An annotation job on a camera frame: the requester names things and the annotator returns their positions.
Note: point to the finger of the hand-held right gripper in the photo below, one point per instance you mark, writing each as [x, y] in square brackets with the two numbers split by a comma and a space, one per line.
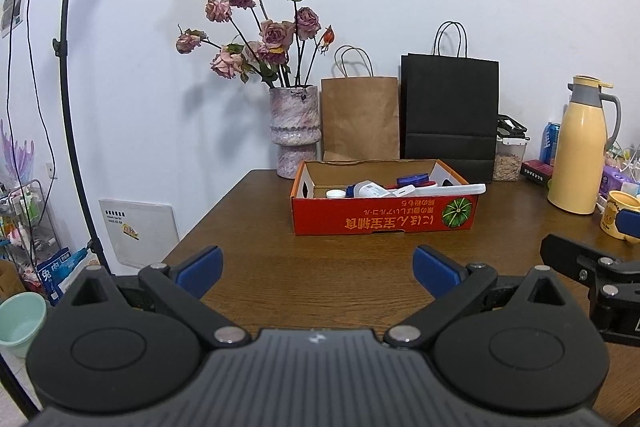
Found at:
[575, 257]
[629, 224]

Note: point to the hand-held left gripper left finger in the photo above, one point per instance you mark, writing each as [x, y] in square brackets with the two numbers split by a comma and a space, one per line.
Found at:
[202, 264]

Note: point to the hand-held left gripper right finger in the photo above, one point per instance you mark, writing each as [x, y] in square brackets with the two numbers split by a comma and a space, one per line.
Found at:
[435, 272]

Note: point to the orange cardboard box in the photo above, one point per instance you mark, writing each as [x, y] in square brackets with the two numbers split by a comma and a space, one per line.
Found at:
[380, 217]

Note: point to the white cotton pads packet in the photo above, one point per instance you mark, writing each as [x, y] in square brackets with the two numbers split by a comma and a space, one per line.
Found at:
[370, 190]

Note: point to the yellow mug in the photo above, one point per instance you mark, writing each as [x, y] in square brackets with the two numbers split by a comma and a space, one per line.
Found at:
[612, 214]

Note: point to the purple package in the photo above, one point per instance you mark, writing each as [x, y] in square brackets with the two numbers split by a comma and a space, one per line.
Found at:
[614, 179]

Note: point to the white board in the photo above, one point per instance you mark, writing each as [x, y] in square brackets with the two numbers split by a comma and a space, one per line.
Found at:
[140, 232]

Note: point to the long white flat object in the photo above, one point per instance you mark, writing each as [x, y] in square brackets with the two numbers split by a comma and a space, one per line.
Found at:
[440, 190]

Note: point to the yellow thermos jug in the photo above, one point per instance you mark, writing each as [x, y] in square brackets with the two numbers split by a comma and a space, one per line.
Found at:
[577, 157]

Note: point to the red and white plastic object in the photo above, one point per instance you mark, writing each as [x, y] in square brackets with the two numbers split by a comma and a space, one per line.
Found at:
[415, 180]

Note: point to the dark red box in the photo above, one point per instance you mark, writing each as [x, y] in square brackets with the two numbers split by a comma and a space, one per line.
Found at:
[537, 171]

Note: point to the blue drink can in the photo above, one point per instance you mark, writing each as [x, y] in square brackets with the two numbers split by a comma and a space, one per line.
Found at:
[549, 144]

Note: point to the clear oat storage container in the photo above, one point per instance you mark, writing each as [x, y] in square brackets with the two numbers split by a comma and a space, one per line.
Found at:
[509, 157]

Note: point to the white round lid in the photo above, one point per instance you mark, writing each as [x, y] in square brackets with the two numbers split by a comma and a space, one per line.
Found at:
[336, 194]

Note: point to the blue white package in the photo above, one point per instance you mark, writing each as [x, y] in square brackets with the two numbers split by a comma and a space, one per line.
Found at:
[60, 274]

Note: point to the black paper bag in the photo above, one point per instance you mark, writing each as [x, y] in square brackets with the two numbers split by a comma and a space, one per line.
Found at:
[450, 107]

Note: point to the mottled pink ceramic vase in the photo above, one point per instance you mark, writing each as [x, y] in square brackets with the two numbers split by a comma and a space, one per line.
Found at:
[295, 122]

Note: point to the brown paper bag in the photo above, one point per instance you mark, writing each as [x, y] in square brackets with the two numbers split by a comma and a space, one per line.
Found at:
[360, 117]

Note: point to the mint green cup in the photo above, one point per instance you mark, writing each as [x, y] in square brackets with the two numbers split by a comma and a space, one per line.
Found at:
[20, 322]

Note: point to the dried rose bouquet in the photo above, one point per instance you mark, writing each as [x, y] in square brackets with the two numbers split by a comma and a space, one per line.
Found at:
[272, 37]

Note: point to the black light stand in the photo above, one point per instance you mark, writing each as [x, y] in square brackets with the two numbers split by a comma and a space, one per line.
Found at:
[64, 57]

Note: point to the wall picture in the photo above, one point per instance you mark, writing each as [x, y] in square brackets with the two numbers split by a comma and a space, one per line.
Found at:
[12, 7]

